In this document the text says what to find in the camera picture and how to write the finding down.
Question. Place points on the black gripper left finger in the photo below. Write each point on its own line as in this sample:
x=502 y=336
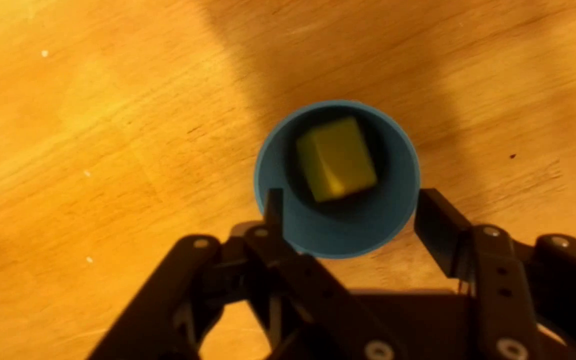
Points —
x=280 y=300

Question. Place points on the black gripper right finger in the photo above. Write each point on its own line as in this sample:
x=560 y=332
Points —
x=501 y=292

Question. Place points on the yellow block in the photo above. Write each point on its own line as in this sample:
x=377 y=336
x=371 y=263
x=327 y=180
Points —
x=336 y=158

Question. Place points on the blue cup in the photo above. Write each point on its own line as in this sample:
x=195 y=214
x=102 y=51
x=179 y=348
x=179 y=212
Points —
x=341 y=233

